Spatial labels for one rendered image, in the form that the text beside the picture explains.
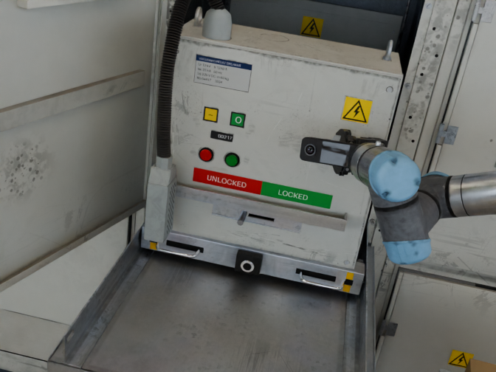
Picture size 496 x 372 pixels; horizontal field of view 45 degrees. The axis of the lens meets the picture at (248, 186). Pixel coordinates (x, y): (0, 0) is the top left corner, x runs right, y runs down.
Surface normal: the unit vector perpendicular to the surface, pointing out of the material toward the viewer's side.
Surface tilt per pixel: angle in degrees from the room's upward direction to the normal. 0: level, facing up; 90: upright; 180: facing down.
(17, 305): 90
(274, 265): 90
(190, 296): 0
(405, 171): 75
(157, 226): 90
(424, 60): 90
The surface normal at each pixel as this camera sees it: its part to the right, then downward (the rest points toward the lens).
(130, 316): 0.14, -0.89
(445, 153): -0.18, 0.41
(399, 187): 0.11, 0.21
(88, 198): 0.87, 0.32
